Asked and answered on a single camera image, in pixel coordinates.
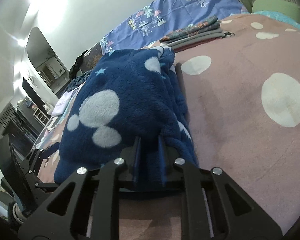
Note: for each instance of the dark red folded garment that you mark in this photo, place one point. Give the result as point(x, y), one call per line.
point(189, 46)

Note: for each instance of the dark teal fleece blanket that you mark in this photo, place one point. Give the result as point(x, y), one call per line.
point(76, 82)

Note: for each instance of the white lucky cat figurine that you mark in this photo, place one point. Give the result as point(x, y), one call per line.
point(48, 108)

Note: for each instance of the blue tree print sheet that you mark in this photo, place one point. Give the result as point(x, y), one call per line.
point(161, 17)

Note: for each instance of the dark printed headboard cover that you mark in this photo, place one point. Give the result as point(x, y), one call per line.
point(91, 58)

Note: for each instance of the navy fleece star pajama top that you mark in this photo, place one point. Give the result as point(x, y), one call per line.
point(130, 93)

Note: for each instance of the black garment on headboard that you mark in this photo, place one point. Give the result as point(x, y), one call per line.
point(80, 66)

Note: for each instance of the pink polka dot duvet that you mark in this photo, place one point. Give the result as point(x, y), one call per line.
point(243, 96)

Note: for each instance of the white ladder shelf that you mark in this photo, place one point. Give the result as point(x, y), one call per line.
point(41, 117)

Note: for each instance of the lavender folded cloth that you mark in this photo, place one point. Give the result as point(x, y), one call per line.
point(63, 102)

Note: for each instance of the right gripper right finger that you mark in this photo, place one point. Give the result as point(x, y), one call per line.
point(213, 206)

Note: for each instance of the green pillow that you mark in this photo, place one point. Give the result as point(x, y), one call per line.
point(280, 10)

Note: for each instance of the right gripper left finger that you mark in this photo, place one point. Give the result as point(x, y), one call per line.
point(86, 205)

